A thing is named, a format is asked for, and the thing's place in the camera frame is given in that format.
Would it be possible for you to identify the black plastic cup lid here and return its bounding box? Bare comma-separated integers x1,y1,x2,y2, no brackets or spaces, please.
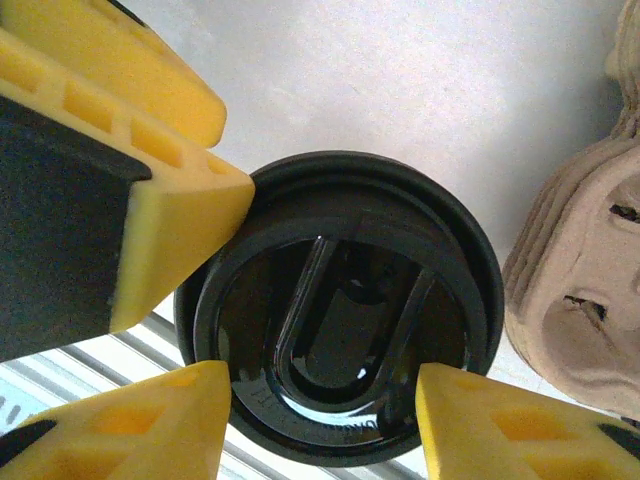
172,149,505,469

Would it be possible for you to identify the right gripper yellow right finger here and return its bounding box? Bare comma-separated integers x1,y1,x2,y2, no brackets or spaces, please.
414,361,640,480

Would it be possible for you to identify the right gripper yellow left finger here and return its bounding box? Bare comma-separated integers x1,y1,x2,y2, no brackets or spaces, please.
0,359,233,480

